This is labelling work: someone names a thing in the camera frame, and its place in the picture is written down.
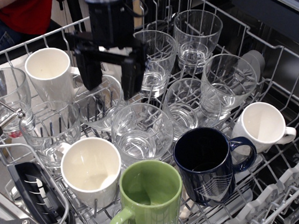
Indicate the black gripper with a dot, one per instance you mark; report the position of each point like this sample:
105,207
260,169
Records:
112,26

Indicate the green ceramic mug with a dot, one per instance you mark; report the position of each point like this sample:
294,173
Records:
150,193

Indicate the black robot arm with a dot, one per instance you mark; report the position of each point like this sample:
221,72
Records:
111,40

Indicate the tall white mug left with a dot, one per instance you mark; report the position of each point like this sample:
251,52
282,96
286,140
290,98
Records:
52,75

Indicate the white mug front left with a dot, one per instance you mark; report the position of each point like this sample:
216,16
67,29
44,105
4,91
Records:
91,168

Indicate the dark blue ceramic mug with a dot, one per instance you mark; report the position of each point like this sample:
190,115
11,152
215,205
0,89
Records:
203,158

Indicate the white mug right side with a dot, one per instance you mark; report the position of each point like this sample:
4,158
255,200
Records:
264,125

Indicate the clear glass centre left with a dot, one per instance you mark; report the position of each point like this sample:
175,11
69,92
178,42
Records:
98,107

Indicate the clear glass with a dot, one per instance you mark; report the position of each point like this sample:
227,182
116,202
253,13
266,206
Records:
141,132
191,103
197,33
14,94
50,126
98,107
161,55

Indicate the clear glass back centre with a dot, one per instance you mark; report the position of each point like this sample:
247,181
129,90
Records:
161,55

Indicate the clear glass centre front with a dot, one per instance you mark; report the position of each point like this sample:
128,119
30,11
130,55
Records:
141,132

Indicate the clear glass front left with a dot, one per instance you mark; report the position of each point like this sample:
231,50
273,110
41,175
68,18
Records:
50,126

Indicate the clear glass centre right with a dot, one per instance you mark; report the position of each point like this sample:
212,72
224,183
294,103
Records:
191,103

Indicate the clear glass back right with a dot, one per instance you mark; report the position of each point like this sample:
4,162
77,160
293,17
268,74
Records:
197,33

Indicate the red shirt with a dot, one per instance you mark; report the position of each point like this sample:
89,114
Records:
27,16

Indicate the clear glass far left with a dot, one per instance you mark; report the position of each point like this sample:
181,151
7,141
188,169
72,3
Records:
14,94

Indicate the clear glass right tall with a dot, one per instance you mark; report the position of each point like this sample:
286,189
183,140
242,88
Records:
232,78

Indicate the grey plastic tine holder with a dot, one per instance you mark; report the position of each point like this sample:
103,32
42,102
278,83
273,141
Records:
263,200

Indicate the grey wire dishwasher rack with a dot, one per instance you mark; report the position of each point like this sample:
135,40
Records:
279,86

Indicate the black rack handle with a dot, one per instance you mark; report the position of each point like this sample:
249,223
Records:
41,200

